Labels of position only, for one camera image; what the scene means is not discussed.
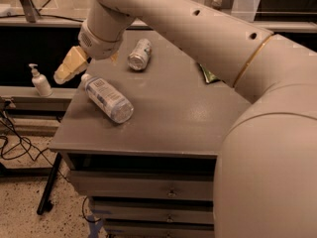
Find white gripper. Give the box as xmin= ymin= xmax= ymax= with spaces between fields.
xmin=53 ymin=21 xmax=123 ymax=84

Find blue plastic water bottle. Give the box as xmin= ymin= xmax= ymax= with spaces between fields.
xmin=81 ymin=73 xmax=134 ymax=124

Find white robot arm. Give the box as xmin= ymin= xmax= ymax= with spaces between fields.
xmin=51 ymin=0 xmax=317 ymax=238

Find white pump dispenser bottle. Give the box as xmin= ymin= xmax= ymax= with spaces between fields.
xmin=29 ymin=63 xmax=53 ymax=97

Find silver drink can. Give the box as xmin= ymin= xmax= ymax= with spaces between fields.
xmin=128 ymin=39 xmax=153 ymax=70

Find green chip bag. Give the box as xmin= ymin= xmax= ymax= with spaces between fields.
xmin=199 ymin=65 xmax=219 ymax=84

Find grey drawer cabinet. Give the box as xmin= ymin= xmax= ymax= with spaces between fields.
xmin=51 ymin=31 xmax=250 ymax=238

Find black metal table leg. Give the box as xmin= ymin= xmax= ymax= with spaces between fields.
xmin=37 ymin=153 xmax=61 ymax=215

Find black cable on ledge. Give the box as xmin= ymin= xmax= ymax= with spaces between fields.
xmin=0 ymin=13 xmax=85 ymax=24

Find metal window frame rail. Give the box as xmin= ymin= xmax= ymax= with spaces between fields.
xmin=0 ymin=0 xmax=317 ymax=34

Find black floor cables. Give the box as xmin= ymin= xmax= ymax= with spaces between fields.
xmin=0 ymin=97 xmax=70 ymax=183

